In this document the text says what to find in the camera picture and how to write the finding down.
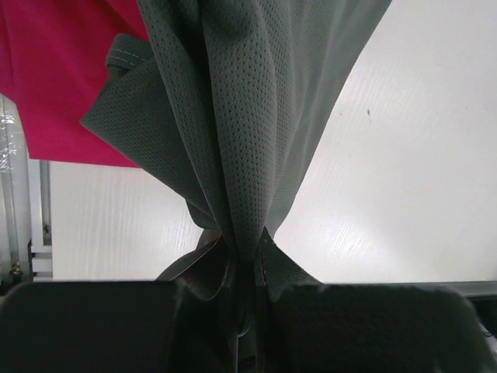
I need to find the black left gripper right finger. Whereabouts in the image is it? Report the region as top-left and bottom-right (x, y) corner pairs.
(254, 227), (497, 373)

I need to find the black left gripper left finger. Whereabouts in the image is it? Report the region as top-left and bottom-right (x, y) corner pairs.
(0, 228), (238, 373)

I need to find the grey t shirt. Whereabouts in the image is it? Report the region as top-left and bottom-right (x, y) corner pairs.
(80, 0), (397, 253)

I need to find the pink folded t shirt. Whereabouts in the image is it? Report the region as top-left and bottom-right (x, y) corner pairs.
(1, 0), (148, 167)

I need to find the aluminium mounting rail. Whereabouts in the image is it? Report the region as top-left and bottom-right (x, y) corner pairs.
(1, 96), (53, 291)

